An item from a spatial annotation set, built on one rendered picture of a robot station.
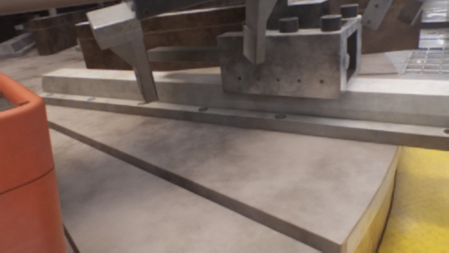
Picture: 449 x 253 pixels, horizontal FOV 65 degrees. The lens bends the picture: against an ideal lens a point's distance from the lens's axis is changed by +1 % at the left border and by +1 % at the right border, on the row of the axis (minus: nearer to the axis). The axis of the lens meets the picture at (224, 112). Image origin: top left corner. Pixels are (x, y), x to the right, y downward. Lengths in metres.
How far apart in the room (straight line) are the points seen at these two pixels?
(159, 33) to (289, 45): 1.41
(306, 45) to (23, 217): 1.01
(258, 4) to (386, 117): 0.95
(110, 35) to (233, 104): 1.15
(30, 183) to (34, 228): 0.03
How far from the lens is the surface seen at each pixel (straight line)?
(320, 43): 1.16
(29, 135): 0.24
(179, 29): 2.41
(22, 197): 0.26
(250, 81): 1.28
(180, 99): 1.59
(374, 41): 2.44
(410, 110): 1.26
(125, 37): 0.33
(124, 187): 1.14
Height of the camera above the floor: 0.87
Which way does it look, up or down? 21 degrees down
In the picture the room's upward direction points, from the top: 7 degrees counter-clockwise
